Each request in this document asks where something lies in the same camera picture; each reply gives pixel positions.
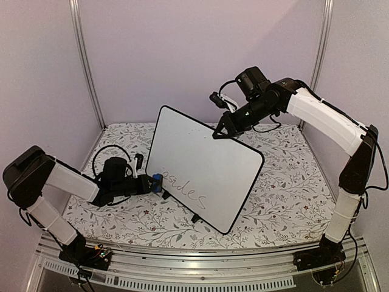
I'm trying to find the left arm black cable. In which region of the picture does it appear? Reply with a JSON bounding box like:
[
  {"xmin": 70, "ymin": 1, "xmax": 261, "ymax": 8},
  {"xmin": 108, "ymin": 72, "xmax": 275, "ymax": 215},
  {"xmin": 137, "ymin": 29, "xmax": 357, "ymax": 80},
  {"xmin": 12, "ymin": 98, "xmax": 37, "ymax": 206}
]
[{"xmin": 91, "ymin": 145, "xmax": 132, "ymax": 179}]

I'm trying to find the small black-framed whiteboard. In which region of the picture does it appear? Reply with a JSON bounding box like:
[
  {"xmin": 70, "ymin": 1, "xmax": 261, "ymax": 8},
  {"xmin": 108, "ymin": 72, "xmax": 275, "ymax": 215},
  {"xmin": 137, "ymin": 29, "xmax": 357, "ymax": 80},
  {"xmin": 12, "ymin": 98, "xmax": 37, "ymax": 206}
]
[{"xmin": 145, "ymin": 105, "xmax": 264, "ymax": 234}]

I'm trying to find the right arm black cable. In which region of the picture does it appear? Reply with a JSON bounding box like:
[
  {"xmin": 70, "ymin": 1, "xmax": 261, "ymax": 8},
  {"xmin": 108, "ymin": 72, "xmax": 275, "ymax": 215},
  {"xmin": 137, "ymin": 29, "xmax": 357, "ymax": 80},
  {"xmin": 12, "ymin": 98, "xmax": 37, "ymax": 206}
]
[{"xmin": 217, "ymin": 79, "xmax": 282, "ymax": 131}]

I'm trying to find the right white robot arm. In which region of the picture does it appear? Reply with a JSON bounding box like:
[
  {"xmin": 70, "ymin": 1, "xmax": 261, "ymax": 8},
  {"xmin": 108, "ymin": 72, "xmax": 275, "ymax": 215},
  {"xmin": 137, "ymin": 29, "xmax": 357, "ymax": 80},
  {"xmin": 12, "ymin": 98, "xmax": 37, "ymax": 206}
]
[{"xmin": 209, "ymin": 66, "xmax": 381, "ymax": 265}]

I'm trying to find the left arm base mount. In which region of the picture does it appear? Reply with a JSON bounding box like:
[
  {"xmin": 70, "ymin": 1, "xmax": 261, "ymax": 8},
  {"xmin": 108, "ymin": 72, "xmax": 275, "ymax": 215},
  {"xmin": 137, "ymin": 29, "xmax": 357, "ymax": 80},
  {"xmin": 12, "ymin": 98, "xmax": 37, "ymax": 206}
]
[{"xmin": 59, "ymin": 242, "xmax": 112, "ymax": 271}]

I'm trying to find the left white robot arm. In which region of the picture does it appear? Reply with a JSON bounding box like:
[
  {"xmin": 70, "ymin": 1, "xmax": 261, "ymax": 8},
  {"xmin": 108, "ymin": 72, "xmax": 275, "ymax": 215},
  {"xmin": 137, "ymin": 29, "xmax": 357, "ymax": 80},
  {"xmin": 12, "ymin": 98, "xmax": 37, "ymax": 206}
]
[{"xmin": 2, "ymin": 145, "xmax": 163, "ymax": 264}]

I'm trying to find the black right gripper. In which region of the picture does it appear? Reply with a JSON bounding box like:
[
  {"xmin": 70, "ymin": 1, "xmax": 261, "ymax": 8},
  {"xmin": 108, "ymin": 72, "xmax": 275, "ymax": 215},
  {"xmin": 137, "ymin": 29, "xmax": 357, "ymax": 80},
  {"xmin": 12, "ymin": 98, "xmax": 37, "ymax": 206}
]
[{"xmin": 212, "ymin": 97, "xmax": 275, "ymax": 141}]

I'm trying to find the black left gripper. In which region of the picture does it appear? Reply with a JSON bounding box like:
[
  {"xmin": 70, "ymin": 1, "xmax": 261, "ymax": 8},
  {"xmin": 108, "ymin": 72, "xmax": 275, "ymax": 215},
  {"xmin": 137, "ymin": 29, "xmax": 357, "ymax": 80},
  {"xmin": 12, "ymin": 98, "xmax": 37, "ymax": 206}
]
[{"xmin": 112, "ymin": 175, "xmax": 159, "ymax": 198}]

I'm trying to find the blue whiteboard eraser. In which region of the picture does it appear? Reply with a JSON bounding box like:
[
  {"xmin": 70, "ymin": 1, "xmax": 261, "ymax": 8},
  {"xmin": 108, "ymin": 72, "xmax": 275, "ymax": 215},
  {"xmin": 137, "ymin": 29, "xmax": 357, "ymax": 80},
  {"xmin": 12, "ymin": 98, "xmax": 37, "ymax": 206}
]
[{"xmin": 151, "ymin": 173, "xmax": 163, "ymax": 193}]

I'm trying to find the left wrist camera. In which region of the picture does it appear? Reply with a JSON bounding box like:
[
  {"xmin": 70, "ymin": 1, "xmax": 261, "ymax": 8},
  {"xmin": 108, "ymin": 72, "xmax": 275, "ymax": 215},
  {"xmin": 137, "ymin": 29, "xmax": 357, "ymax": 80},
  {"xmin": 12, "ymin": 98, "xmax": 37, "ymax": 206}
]
[{"xmin": 134, "ymin": 153, "xmax": 144, "ymax": 170}]

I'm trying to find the right aluminium corner post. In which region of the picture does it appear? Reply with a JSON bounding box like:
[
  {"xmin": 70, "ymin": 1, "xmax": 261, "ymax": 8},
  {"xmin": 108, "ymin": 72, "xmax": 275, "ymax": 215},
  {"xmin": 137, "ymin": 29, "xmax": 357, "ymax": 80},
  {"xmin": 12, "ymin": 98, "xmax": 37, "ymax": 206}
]
[{"xmin": 299, "ymin": 0, "xmax": 334, "ymax": 128}]

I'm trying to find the aluminium corner post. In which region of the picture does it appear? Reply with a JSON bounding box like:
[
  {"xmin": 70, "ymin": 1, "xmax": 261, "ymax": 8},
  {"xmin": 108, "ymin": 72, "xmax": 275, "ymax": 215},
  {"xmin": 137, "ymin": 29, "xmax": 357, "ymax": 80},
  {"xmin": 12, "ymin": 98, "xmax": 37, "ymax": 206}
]
[
  {"xmin": 69, "ymin": 0, "xmax": 106, "ymax": 130},
  {"xmin": 299, "ymin": 0, "xmax": 334, "ymax": 128}
]

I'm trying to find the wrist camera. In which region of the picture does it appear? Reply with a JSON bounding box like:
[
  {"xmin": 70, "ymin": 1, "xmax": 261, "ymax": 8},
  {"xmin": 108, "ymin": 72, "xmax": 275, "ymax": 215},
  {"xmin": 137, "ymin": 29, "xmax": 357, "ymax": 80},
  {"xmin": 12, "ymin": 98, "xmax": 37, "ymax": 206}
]
[
  {"xmin": 134, "ymin": 153, "xmax": 144, "ymax": 170},
  {"xmin": 209, "ymin": 91, "xmax": 228, "ymax": 109}
]

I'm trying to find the left aluminium corner post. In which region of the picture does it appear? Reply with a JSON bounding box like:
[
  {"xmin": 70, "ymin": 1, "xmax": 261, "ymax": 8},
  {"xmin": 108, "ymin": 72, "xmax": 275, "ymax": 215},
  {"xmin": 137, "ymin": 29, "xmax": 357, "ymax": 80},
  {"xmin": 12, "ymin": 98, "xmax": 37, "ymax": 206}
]
[{"xmin": 69, "ymin": 0, "xmax": 106, "ymax": 130}]

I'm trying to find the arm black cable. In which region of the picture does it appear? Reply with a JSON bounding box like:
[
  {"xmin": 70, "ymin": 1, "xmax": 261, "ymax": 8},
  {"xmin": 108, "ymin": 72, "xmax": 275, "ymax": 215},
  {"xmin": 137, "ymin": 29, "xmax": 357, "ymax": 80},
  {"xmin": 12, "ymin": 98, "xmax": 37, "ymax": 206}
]
[
  {"xmin": 217, "ymin": 79, "xmax": 282, "ymax": 131},
  {"xmin": 91, "ymin": 145, "xmax": 132, "ymax": 179}
]

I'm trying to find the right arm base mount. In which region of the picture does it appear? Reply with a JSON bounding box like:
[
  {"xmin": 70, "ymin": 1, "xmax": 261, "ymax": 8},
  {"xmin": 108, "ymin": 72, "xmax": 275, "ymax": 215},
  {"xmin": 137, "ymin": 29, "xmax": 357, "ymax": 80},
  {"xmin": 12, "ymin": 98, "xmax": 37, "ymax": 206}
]
[{"xmin": 293, "ymin": 237, "xmax": 346, "ymax": 271}]

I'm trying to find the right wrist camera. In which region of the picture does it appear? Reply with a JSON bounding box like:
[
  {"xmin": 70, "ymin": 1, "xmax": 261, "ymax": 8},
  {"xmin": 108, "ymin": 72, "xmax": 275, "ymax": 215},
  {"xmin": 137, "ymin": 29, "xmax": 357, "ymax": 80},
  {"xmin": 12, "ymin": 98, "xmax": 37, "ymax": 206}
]
[{"xmin": 209, "ymin": 91, "xmax": 228, "ymax": 109}]

